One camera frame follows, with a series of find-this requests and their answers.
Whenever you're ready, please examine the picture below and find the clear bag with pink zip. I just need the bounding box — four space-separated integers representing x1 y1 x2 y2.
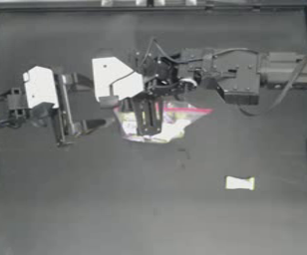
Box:
113 101 215 144

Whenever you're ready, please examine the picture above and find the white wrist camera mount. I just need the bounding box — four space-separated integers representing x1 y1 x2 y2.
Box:
92 56 147 103
22 65 61 110

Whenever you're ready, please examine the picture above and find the thin black camera cable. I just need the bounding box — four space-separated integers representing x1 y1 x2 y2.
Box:
109 36 180 98

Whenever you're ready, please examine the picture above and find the black metal frame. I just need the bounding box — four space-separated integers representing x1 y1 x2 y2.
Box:
0 0 307 84

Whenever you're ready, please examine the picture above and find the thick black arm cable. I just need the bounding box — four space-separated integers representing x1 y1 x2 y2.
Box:
238 53 307 118

